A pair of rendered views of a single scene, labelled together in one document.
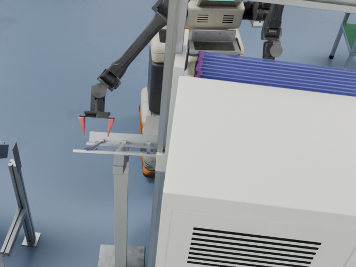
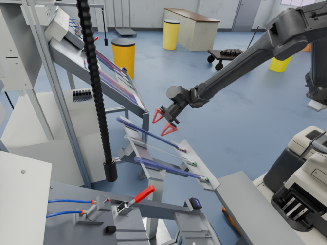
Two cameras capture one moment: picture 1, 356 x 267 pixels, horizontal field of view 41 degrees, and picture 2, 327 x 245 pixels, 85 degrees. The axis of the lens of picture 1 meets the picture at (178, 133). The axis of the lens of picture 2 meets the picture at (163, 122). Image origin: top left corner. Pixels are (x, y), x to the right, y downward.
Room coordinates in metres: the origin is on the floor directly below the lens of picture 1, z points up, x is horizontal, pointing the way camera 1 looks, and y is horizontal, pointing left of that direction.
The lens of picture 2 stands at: (1.11, -0.26, 1.50)
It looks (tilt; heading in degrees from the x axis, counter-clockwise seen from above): 38 degrees down; 65
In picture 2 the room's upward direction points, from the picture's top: 6 degrees clockwise
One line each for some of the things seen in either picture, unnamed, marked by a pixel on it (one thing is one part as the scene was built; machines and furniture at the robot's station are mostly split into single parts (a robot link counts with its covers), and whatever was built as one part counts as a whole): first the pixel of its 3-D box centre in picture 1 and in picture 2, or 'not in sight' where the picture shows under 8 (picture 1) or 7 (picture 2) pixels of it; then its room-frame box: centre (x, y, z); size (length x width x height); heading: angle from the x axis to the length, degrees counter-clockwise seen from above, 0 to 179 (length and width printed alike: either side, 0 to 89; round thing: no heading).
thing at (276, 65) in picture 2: not in sight; (282, 56); (5.46, 2.70, 0.33); 0.43 x 0.41 x 0.65; 91
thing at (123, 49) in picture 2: not in sight; (124, 60); (1.71, 2.98, 0.32); 0.42 x 0.41 x 0.65; 89
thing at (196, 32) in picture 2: not in sight; (186, 27); (4.25, 5.45, 0.39); 2.30 x 0.75 x 0.79; 90
